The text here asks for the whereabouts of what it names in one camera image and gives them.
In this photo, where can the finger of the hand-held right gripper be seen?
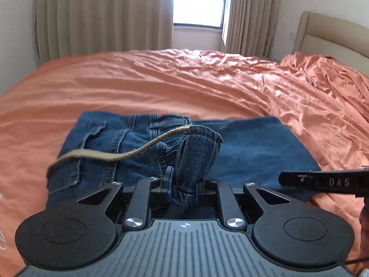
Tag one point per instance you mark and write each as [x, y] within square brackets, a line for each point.
[298, 179]

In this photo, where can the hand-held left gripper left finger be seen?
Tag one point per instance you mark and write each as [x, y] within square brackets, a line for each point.
[170, 180]

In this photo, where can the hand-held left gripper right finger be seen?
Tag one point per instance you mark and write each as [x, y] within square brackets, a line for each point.
[209, 186]

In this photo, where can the blue denim pants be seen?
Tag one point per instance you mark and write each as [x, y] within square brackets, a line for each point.
[253, 147]

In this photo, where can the beige webbing belt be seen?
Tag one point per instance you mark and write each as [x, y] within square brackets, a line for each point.
[95, 154]

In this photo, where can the orange bed sheet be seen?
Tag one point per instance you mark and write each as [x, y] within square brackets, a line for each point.
[144, 83]

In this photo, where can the orange crumpled duvet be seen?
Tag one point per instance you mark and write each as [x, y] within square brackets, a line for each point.
[331, 80]

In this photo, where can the beige padded headboard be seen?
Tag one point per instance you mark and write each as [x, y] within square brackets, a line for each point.
[331, 37]

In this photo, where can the beige pleated curtain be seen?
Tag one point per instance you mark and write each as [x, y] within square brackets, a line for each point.
[250, 14]
[103, 14]

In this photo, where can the dark framed window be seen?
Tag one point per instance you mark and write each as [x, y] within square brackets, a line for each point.
[199, 0]

